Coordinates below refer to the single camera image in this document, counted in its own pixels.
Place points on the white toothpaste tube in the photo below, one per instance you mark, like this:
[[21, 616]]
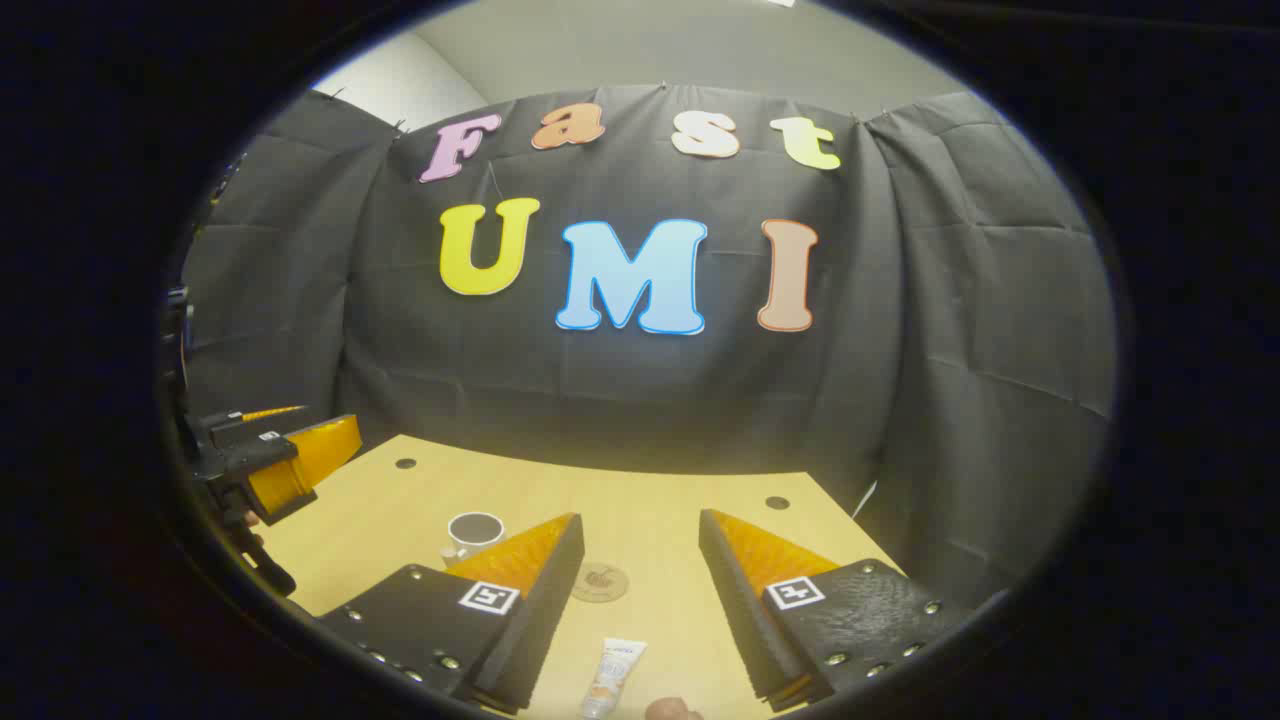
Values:
[[612, 675]]

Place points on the black backdrop cloth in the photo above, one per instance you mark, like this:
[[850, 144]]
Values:
[[640, 390]]

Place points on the white cup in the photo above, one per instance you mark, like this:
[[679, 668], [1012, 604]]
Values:
[[468, 545]]

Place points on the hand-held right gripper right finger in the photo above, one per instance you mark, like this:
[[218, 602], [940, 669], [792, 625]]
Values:
[[735, 600]]

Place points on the round brown coaster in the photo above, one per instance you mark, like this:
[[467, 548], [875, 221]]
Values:
[[600, 583]]

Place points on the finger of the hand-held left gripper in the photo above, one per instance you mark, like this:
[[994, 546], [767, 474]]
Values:
[[305, 460], [270, 412]]

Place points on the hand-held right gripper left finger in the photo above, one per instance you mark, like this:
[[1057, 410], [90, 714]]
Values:
[[545, 600]]

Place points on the wooden desktop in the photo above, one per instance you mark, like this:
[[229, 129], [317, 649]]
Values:
[[650, 520]]

